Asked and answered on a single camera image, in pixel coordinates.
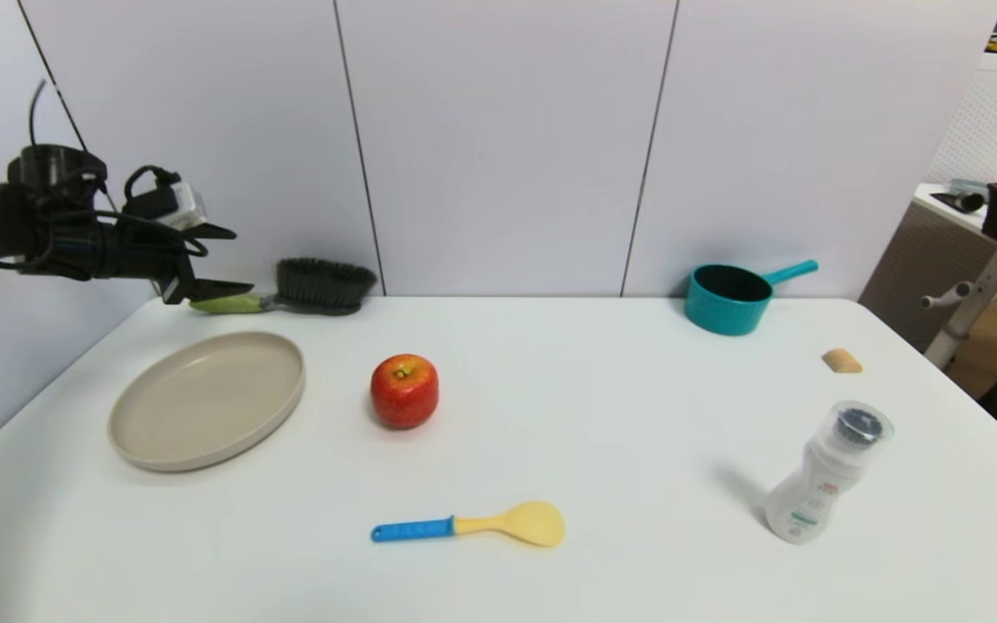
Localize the teal pot with handle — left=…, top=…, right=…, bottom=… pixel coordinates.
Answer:
left=685, top=260, right=820, bottom=337

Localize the yellow spoon with blue handle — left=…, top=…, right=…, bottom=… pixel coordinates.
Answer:
left=370, top=501, right=566, bottom=548

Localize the grey device on cabinet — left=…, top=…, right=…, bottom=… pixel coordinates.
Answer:
left=931, top=179, right=990, bottom=215

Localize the grey side cabinet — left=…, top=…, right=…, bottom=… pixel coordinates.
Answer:
left=859, top=182, right=997, bottom=351

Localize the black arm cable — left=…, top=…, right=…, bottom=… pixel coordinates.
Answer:
left=28, top=80, right=49, bottom=150

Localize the grey brush with green handle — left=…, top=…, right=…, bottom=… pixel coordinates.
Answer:
left=190, top=258, right=378, bottom=317

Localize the white metal stand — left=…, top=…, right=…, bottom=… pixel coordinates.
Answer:
left=921, top=245, right=997, bottom=369

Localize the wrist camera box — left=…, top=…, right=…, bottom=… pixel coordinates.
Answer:
left=122, top=180, right=208, bottom=231

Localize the red apple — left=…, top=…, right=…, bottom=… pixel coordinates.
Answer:
left=370, top=353, right=441, bottom=430

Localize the white bottle with clear cap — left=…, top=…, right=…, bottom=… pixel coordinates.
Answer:
left=763, top=400, right=896, bottom=545

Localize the beige round plate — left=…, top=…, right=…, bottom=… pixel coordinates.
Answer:
left=108, top=331, right=306, bottom=473

